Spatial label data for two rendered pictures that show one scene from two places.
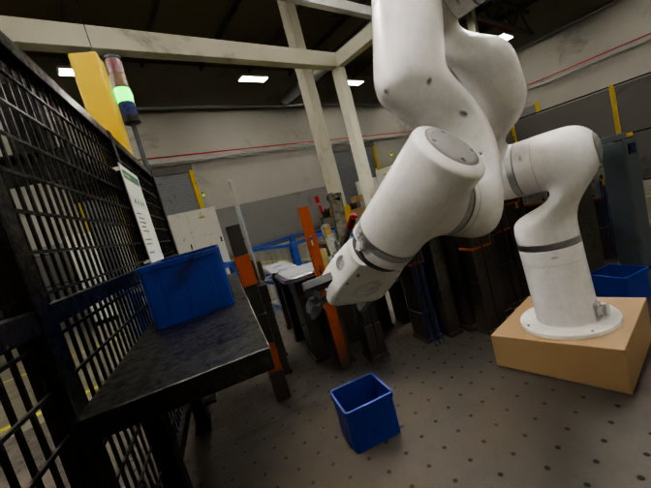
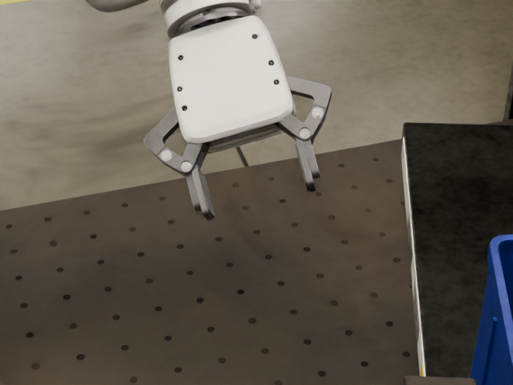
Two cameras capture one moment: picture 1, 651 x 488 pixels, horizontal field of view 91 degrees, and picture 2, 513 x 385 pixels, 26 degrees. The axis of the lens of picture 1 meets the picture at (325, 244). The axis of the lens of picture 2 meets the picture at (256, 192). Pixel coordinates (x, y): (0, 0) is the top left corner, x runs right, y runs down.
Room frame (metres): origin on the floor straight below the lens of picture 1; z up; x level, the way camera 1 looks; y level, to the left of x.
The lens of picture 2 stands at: (1.23, 0.27, 1.61)
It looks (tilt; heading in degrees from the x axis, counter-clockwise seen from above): 38 degrees down; 200
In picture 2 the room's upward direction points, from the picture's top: straight up
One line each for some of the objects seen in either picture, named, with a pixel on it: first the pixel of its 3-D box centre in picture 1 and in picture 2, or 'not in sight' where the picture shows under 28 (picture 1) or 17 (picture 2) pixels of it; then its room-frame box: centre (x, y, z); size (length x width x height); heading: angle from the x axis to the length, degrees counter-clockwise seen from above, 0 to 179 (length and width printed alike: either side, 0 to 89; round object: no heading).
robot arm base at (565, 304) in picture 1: (558, 282); not in sight; (0.71, -0.49, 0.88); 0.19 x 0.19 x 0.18
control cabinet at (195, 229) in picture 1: (174, 246); not in sight; (8.30, 3.74, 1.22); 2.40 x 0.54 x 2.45; 127
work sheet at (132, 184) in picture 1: (140, 218); not in sight; (1.04, 0.54, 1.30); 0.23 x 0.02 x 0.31; 17
